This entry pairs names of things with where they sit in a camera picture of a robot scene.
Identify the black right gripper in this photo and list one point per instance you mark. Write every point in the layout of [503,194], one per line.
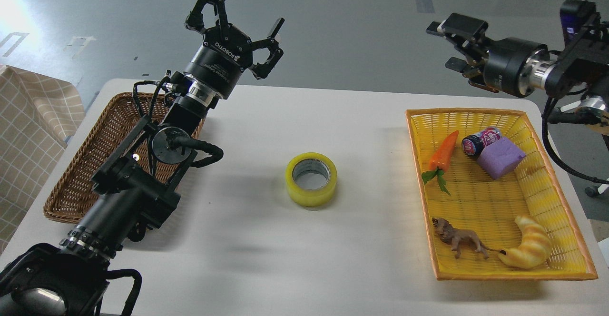
[514,66]

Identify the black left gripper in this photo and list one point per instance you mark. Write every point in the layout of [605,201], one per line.
[221,61]

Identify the yellow tape roll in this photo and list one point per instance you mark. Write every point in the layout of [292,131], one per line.
[311,163]

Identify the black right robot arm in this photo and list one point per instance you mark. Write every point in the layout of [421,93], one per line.
[575,79]

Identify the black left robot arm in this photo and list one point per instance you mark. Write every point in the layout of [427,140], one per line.
[137,184]

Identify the small dark can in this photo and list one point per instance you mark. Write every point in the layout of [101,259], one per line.
[473,144]

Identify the purple foam block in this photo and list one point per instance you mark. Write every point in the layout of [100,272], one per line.
[500,157]

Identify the orange toy carrot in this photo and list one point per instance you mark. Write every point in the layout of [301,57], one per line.
[440,162]

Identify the yellow plastic basket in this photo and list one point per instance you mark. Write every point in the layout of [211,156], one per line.
[476,201]

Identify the brown toy lion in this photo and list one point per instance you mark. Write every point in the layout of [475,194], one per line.
[454,237]

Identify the beige checkered cloth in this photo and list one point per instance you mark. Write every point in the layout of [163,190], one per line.
[38,114]

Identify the toy croissant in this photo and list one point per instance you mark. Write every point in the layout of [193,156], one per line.
[534,248]

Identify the brown wicker basket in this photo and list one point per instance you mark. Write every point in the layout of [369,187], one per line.
[73,195]

